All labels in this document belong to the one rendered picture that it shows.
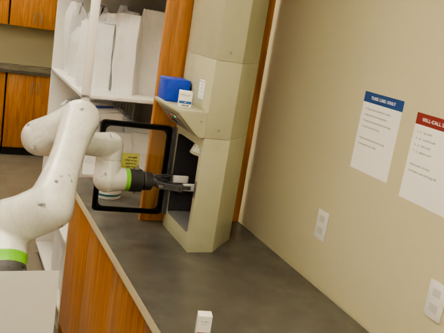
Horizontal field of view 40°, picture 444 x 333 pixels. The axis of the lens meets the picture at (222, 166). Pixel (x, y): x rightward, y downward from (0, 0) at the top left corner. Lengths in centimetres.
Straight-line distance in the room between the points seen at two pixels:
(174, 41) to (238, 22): 40
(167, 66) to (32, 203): 116
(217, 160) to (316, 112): 43
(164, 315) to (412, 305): 77
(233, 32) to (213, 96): 25
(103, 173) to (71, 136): 57
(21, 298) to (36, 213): 22
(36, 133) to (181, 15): 91
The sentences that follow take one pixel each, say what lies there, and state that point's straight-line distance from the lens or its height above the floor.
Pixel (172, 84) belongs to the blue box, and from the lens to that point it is 250.
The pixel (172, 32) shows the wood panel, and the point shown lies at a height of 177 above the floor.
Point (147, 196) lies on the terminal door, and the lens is 271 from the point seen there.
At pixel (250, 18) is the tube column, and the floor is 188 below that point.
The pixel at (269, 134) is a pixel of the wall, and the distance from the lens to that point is 280.
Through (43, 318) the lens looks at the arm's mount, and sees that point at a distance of 171.
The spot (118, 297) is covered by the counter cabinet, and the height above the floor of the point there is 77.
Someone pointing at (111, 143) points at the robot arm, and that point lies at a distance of 240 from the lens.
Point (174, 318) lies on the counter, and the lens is 199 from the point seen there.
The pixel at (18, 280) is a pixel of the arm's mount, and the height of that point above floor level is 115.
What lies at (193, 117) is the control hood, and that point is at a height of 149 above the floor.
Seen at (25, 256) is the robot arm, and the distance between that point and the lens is 177.
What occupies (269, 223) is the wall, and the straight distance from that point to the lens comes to 277.
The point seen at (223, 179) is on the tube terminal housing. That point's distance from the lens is 245.
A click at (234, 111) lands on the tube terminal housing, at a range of 240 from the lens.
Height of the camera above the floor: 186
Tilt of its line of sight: 13 degrees down
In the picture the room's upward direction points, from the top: 9 degrees clockwise
